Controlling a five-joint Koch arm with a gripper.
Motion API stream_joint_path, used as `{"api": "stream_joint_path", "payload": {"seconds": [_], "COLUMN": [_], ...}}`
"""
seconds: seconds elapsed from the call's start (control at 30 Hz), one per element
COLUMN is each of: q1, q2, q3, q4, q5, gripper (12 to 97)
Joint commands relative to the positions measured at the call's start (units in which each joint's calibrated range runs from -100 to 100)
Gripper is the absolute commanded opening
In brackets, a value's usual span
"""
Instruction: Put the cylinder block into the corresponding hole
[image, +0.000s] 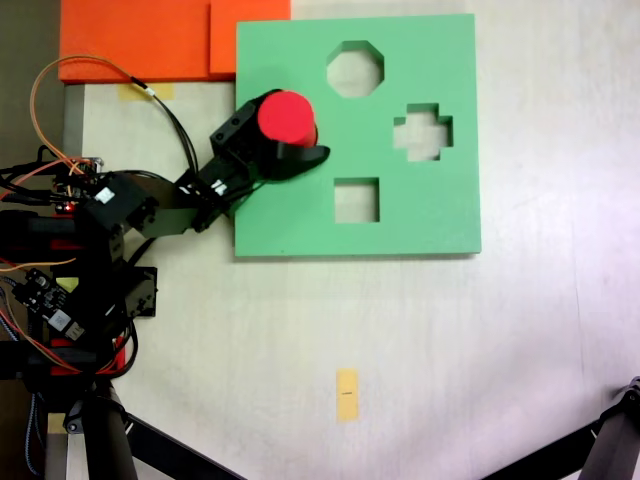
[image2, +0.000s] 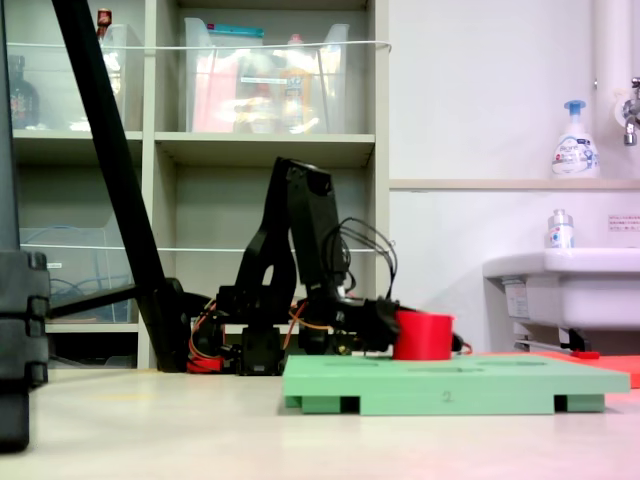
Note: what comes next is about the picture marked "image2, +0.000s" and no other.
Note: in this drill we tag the clear plastic storage box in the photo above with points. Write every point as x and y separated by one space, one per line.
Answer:
60 100

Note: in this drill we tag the green shape sorting board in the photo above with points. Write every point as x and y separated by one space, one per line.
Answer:
450 385

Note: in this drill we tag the brown bottle with label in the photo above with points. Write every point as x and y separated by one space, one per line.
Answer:
103 20

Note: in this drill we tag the blue-edged plastic bag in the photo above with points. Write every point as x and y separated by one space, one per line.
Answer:
235 33

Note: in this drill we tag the small orange flat block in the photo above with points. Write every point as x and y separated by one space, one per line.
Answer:
620 367

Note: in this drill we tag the white pump soap bottle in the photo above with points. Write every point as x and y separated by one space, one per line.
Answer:
575 155

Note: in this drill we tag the metal faucet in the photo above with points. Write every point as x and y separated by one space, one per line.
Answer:
631 112

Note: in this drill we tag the small red flat piece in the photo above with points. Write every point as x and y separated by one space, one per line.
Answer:
585 355

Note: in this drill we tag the red arm base mount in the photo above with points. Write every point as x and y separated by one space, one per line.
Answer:
205 365

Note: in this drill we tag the notched black stack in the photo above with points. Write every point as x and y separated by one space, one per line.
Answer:
20 350

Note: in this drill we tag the red cylinder block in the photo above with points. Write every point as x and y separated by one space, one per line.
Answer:
425 337

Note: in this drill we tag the dark glass bottle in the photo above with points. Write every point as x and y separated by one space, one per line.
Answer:
22 100

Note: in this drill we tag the beige shelf unit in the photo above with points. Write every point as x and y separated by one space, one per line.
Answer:
150 100

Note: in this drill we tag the circuit board with connectors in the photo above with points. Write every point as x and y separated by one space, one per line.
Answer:
342 350

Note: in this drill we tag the large clear storage box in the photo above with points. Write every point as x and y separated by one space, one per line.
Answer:
225 110

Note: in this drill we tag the pink printed wall sign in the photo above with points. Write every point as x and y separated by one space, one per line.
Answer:
625 223

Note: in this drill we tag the spray bottle with pink cap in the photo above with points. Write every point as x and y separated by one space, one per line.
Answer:
295 85

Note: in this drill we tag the white sink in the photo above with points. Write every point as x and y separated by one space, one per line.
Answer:
590 300

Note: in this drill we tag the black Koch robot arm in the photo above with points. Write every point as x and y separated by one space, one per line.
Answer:
310 225

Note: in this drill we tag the thin black tripod brace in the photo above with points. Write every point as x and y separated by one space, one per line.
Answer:
90 301

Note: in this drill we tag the black tripod leg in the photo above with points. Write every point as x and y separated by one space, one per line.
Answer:
107 125

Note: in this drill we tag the small clear bottle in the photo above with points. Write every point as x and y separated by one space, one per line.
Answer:
560 235

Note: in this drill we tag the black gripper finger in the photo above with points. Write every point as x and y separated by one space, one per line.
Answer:
387 325
457 345

